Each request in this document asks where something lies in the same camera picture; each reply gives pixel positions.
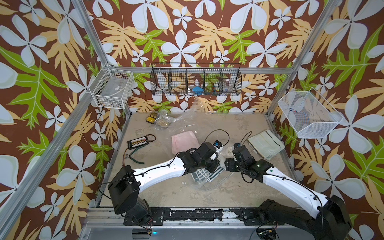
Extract green white striped towel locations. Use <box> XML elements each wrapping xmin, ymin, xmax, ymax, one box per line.
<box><xmin>192</xmin><ymin>167</ymin><xmax>224</xmax><ymax>184</ymax></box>

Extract pink towel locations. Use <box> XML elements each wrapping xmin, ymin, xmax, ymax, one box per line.
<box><xmin>172</xmin><ymin>131</ymin><xmax>200</xmax><ymax>155</ymax></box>

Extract pale green towel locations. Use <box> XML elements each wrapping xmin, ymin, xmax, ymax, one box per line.
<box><xmin>247</xmin><ymin>130</ymin><xmax>285</xmax><ymax>160</ymax></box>

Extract clear plastic vacuum bag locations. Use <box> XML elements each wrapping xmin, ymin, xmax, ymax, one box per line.
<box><xmin>155</xmin><ymin>100</ymin><xmax>234</xmax><ymax>192</ymax></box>

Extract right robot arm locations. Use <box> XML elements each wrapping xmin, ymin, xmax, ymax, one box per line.
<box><xmin>225</xmin><ymin>143</ymin><xmax>353</xmax><ymax>240</ymax></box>

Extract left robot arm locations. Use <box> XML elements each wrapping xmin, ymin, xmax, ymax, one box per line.
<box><xmin>108</xmin><ymin>141</ymin><xmax>223</xmax><ymax>224</ymax></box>

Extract yellow black screwdriver bit case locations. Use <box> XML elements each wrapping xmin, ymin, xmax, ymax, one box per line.
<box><xmin>146</xmin><ymin>111</ymin><xmax>159</xmax><ymax>125</ymax></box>

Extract black parallel charging board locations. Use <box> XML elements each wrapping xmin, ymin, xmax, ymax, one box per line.
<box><xmin>127</xmin><ymin>134</ymin><xmax>157</xmax><ymax>150</ymax></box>

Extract white mesh basket right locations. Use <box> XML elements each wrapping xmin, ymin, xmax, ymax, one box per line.
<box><xmin>278</xmin><ymin>88</ymin><xmax>344</xmax><ymax>139</ymax></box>

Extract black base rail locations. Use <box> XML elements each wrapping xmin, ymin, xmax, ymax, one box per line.
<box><xmin>124</xmin><ymin>207</ymin><xmax>276</xmax><ymax>227</ymax></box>

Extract green handled pliers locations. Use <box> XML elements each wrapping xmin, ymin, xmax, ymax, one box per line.
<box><xmin>122</xmin><ymin>146</ymin><xmax>145</xmax><ymax>167</ymax></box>

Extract black wire basket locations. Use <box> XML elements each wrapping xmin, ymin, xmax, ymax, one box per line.
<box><xmin>149</xmin><ymin>63</ymin><xmax>243</xmax><ymax>97</ymax></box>

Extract white wire basket left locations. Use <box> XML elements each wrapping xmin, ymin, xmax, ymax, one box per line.
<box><xmin>90</xmin><ymin>68</ymin><xmax>135</xmax><ymax>110</ymax></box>

